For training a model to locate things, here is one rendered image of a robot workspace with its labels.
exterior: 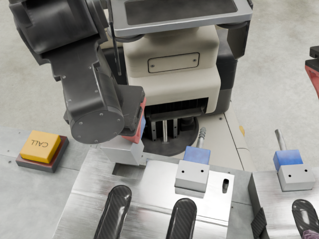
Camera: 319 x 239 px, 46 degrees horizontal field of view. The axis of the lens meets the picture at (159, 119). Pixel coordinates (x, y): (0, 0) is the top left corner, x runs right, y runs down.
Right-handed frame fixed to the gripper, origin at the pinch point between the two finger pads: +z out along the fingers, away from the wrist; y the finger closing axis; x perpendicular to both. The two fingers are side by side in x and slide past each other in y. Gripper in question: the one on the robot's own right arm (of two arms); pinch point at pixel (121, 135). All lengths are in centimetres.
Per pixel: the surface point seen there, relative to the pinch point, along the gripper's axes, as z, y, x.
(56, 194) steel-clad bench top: 14.6, -15.8, -6.3
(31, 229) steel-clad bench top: 13.3, -17.4, -13.8
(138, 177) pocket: 10.9, 0.8, -2.2
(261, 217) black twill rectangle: 14.0, 22.1, -5.0
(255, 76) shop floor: 116, 13, 106
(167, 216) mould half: 8.4, 7.9, -8.9
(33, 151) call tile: 11.0, -21.8, 0.3
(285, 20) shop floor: 126, 26, 158
